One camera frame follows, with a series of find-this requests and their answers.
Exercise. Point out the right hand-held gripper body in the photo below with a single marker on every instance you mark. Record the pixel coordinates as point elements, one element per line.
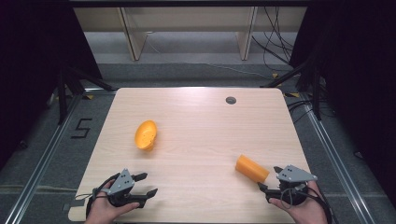
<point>294,175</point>

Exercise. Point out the person's right hand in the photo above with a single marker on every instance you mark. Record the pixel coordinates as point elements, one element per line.
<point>303,213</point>

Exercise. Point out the orange cylinder block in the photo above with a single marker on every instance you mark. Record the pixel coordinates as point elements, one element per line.
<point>251,169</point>

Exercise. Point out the metal floor rail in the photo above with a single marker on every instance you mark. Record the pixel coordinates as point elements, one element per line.
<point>40,165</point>
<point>339,169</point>

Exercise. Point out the person's left hand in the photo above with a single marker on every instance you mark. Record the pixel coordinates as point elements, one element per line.
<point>104,211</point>

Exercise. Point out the yellow black floor tape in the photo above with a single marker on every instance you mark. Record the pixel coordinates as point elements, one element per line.
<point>275,75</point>
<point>89,97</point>
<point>292,94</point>

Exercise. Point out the dark curtain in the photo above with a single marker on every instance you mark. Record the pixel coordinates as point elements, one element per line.
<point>358,77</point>
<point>31,62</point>

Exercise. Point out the white wooden shelf unit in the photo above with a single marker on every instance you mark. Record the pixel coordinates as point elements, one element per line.
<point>134,34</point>

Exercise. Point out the black tripod stand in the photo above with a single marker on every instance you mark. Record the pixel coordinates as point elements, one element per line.
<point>63,90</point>
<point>315,90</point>

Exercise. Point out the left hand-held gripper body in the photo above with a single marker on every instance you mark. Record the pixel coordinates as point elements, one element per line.
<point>122,183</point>

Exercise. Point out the orange plastic bowl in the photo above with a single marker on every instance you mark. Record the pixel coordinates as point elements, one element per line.
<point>145,135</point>

